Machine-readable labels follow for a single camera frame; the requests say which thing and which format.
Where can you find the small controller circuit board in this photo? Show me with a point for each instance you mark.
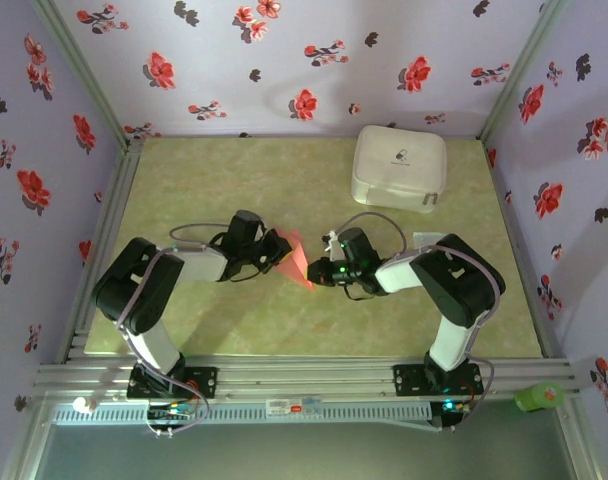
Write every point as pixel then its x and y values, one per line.
pixel 456 407
pixel 171 411

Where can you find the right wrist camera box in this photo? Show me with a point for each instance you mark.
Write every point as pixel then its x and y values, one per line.
pixel 334 245

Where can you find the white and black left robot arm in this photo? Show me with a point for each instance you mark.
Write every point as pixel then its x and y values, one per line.
pixel 134 285

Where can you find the wide aluminium base rail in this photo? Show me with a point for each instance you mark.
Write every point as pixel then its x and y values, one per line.
pixel 304 375

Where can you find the aluminium side rail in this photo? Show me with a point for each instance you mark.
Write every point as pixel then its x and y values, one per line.
pixel 511 225
pixel 119 190

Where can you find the white round knob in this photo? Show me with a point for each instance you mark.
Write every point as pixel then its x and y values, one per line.
pixel 84 404

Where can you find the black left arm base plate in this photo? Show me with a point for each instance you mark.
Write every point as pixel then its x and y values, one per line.
pixel 204 382

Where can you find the white zippered case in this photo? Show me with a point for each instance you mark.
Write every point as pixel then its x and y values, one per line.
pixel 399 170

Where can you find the green plastic cup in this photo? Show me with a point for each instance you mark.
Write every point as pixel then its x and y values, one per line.
pixel 536 399

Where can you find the clear plastic packet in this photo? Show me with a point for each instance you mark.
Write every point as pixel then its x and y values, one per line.
pixel 429 239

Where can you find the white label with red mark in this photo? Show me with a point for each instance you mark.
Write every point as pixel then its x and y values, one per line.
pixel 284 406

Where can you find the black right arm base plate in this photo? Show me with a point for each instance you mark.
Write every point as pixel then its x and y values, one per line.
pixel 409 380

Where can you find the pink paper sheet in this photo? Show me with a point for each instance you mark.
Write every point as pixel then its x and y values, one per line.
pixel 296 260

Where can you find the aluminium frame post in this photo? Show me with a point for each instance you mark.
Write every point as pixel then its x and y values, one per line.
pixel 579 445
pixel 522 65
pixel 84 65
pixel 24 452

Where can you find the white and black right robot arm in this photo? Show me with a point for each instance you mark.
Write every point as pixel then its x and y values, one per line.
pixel 464 280

